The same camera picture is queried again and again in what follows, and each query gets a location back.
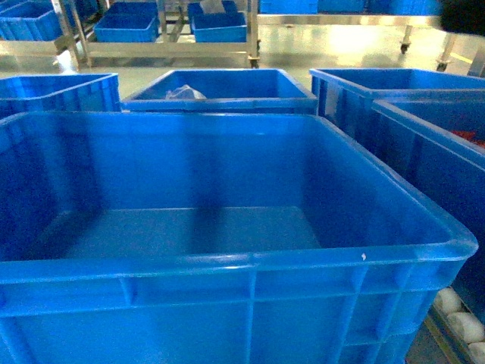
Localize large blue plastic crate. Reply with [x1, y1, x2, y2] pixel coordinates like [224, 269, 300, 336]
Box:
[1, 112, 478, 363]

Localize crumpled clear plastic bag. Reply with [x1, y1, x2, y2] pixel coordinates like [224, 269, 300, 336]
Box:
[165, 84, 206, 100]

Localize blue bin with red parts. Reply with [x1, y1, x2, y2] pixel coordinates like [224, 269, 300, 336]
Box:
[368, 100, 484, 320]

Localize blue bin on background rack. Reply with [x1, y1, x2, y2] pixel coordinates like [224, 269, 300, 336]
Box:
[94, 2, 159, 43]

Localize blue bin rear right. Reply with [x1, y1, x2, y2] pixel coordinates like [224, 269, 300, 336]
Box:
[309, 68, 484, 130]

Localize steel rack frame background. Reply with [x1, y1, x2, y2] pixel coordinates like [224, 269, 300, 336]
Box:
[1, 1, 440, 67]

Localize blue bin with plastic bag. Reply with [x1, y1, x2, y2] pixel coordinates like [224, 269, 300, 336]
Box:
[122, 69, 318, 115]

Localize blue bin rear left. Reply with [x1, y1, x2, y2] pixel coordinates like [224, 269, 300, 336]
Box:
[1, 73, 121, 118]

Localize blue bin background far left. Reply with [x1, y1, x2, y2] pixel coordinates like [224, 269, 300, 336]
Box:
[1, 1, 62, 42]

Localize metal roller shelf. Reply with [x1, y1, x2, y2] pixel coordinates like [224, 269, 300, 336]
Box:
[424, 286, 485, 364]

